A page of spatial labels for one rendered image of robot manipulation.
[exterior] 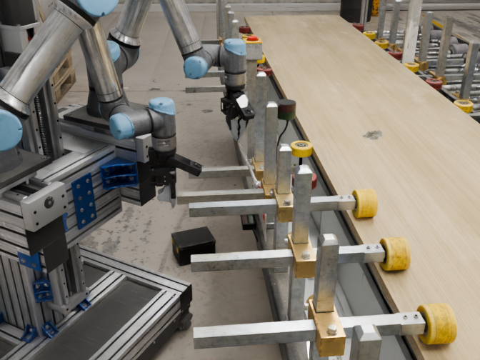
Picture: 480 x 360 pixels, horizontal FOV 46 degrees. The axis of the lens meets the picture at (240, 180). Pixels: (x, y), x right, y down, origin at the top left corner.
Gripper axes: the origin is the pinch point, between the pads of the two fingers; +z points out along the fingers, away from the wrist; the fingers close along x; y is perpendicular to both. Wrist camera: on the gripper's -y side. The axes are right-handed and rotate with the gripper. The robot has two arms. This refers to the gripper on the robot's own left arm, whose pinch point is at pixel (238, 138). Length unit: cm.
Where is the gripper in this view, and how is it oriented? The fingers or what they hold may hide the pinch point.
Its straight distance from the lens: 206.5
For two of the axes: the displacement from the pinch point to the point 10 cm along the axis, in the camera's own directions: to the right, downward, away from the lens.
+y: -4.5, -4.1, 7.9
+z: 0.0, 8.9, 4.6
